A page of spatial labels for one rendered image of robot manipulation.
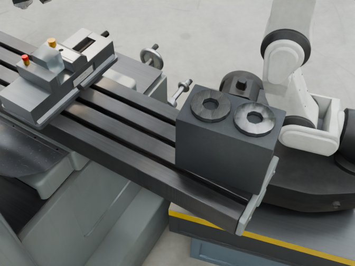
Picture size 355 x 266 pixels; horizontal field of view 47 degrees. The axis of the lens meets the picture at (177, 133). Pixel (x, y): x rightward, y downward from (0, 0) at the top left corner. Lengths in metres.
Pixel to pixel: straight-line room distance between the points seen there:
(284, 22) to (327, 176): 0.61
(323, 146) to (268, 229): 0.37
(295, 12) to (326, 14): 2.14
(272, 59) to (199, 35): 1.73
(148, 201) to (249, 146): 1.01
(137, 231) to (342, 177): 0.83
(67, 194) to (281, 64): 0.75
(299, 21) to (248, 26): 1.86
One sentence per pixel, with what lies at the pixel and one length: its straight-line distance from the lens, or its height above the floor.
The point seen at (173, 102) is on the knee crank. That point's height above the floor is 0.53.
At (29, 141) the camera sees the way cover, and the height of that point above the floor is 0.86.
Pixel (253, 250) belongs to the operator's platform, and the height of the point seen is 0.24.
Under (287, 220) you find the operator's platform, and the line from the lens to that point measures 1.60.
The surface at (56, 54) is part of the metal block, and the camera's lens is 1.15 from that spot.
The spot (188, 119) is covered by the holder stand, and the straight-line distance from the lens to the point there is 0.88.
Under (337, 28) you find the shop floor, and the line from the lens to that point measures 3.20.
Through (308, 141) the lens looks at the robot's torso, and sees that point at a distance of 1.45.
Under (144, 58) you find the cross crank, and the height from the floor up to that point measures 0.62.
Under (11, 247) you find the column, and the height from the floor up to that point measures 0.81.
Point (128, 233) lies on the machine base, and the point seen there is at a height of 0.20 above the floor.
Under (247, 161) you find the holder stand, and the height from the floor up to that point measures 1.05.
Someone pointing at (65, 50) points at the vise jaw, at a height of 1.04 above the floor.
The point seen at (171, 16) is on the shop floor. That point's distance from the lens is 3.09.
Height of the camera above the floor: 1.78
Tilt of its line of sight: 51 degrees down
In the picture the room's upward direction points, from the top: 1 degrees clockwise
